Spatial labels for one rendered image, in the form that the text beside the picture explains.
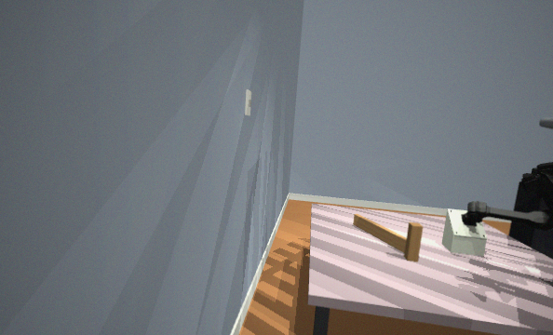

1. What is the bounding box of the brown wooden board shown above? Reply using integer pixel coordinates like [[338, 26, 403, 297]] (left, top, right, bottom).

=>
[[353, 214, 407, 253]]

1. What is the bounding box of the wooden post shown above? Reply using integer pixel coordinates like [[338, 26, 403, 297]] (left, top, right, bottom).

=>
[[404, 222, 424, 261]]

